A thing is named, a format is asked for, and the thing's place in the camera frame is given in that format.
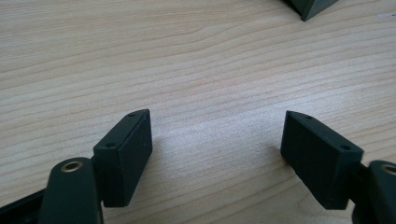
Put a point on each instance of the dark green block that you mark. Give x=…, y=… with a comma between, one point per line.
x=311, y=6

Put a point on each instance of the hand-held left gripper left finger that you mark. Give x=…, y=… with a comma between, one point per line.
x=124, y=155

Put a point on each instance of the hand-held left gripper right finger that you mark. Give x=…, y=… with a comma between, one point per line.
x=317, y=158

